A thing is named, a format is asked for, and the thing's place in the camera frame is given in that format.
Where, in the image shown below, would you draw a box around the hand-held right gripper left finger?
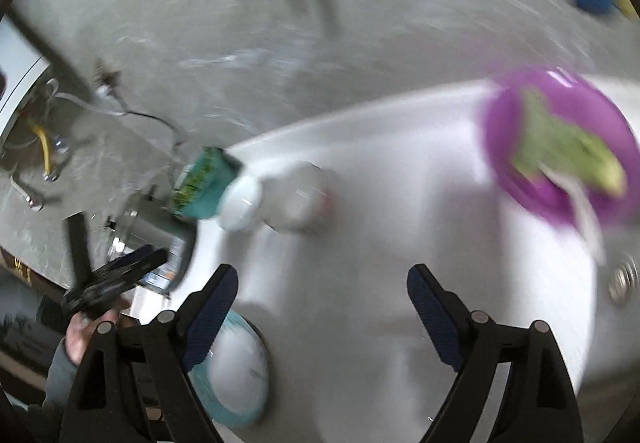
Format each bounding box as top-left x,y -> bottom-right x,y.
59,264 -> 240,443

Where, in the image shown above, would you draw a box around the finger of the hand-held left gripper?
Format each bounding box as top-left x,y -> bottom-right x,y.
120,250 -> 168,289
107,245 -> 156,276

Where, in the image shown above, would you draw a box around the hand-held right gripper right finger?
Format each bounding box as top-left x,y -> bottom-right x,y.
406,264 -> 585,443

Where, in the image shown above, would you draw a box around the teal floral plate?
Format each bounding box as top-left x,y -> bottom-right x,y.
192,310 -> 271,426

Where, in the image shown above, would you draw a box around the small white bowl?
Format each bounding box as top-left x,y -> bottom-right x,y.
217,173 -> 264,231

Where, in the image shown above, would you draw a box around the white bowl with dark rim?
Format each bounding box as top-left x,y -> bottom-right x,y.
262,162 -> 336,236

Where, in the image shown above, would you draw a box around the person's left forearm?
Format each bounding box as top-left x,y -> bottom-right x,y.
42,338 -> 83,416

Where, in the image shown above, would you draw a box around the person's left hand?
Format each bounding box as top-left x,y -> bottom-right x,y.
65,308 -> 118,366

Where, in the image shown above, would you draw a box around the stainless steel rice cooker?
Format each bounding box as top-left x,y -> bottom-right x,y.
107,193 -> 196,294

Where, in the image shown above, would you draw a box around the leafy greens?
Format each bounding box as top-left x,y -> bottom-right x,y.
172,150 -> 226,208

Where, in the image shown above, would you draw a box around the purple plastic bowl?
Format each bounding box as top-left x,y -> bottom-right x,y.
482,68 -> 640,226

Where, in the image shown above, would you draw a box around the white spoon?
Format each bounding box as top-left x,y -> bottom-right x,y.
540,163 -> 608,264

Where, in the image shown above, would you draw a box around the peeled green vegetable stem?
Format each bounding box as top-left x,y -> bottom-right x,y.
512,90 -> 628,196

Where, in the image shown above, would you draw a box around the white water heater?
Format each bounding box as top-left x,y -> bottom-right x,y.
0,18 -> 53,144

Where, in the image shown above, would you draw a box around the steel braided hose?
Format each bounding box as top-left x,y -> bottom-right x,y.
10,173 -> 43,211

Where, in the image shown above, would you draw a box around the yellow gas hose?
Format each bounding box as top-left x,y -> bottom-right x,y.
30,123 -> 53,178

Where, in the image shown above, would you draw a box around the black power cable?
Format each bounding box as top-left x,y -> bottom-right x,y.
112,88 -> 188,158

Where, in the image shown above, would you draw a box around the white power cable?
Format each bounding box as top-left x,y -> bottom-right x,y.
47,78 -> 126,116

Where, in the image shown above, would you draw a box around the wall power outlet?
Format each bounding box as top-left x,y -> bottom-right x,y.
92,63 -> 123,98

